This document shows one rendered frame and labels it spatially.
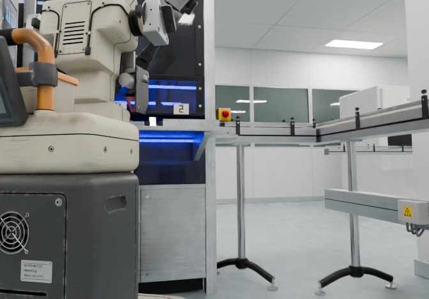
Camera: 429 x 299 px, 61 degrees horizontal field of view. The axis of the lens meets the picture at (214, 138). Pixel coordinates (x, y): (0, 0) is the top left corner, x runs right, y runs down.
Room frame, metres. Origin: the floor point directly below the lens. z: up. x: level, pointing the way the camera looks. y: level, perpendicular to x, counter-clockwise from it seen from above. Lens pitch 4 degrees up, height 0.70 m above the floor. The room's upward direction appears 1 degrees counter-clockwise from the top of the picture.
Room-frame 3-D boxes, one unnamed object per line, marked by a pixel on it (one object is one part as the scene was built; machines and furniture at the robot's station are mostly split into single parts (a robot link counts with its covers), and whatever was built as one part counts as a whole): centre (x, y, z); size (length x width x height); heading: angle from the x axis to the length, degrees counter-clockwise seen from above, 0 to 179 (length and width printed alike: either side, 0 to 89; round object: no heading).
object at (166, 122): (1.84, 0.14, 0.90); 0.34 x 0.26 x 0.04; 12
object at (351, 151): (2.10, -0.78, 0.46); 0.09 x 0.09 x 0.77; 12
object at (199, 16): (2.06, 0.08, 1.40); 0.05 x 0.01 x 0.80; 102
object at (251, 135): (2.32, -0.30, 0.92); 0.69 x 0.15 x 0.16; 102
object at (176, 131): (1.85, 0.32, 0.87); 0.70 x 0.48 x 0.02; 102
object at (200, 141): (1.89, 0.07, 0.79); 0.34 x 0.03 x 0.13; 12
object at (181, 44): (2.03, 0.27, 1.50); 0.43 x 0.01 x 0.59; 102
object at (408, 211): (1.57, -0.83, 0.50); 0.12 x 0.05 x 0.09; 12
